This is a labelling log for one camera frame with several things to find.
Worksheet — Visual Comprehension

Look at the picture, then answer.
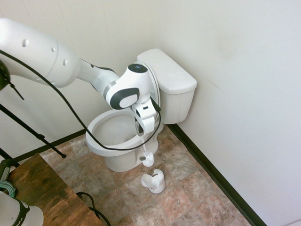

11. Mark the white toilet seat lid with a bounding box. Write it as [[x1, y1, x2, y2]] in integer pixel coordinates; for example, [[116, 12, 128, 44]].
[[141, 61, 162, 113]]

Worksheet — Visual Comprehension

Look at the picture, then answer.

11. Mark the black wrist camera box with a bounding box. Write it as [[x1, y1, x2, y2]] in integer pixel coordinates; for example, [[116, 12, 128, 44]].
[[150, 98, 162, 113]]

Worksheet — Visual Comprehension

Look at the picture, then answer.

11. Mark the white toilet bowl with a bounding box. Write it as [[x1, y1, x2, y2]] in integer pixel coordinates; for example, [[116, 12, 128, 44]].
[[85, 109, 165, 172]]

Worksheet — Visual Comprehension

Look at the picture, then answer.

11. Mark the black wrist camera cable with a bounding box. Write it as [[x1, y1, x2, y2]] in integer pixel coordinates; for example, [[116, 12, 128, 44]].
[[0, 49, 162, 151]]

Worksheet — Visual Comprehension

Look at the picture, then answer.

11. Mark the white toilet tank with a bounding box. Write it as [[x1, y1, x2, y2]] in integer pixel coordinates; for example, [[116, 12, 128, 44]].
[[159, 85, 196, 125]]

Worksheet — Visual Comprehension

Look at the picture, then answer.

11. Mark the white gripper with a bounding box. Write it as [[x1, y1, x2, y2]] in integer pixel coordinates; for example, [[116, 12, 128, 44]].
[[131, 99, 157, 136]]

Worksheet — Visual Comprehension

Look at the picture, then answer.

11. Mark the green coiled cable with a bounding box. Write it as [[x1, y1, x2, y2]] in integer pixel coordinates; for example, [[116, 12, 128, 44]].
[[0, 180, 16, 201]]

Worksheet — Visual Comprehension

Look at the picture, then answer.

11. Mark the white toilet brush holder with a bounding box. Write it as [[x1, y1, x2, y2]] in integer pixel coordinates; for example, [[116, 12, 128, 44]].
[[141, 169, 166, 194]]

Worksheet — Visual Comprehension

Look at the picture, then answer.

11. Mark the black power cable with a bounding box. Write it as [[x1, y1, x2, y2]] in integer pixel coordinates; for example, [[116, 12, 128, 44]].
[[75, 192, 111, 226]]

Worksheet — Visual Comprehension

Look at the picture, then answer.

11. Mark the grey cylindrical clamp handle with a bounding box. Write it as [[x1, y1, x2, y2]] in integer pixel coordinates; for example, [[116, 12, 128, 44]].
[[0, 159, 13, 182]]

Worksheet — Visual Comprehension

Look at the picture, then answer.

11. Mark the white toilet brush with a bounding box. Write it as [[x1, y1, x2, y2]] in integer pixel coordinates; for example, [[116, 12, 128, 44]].
[[135, 121, 155, 168]]

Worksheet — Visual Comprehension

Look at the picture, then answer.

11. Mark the white toilet tank lid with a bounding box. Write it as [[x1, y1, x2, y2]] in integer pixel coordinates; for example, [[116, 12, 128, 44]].
[[136, 48, 198, 95]]

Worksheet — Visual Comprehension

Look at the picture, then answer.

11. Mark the long black baseboard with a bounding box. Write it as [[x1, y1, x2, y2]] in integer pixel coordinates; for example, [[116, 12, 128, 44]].
[[167, 123, 268, 226]]

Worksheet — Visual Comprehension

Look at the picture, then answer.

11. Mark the black camera tripod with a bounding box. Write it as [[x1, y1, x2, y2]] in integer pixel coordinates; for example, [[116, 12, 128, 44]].
[[0, 103, 66, 168]]

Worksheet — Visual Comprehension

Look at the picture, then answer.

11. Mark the short black baseboard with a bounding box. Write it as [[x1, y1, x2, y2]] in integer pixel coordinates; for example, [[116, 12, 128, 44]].
[[9, 128, 88, 166]]

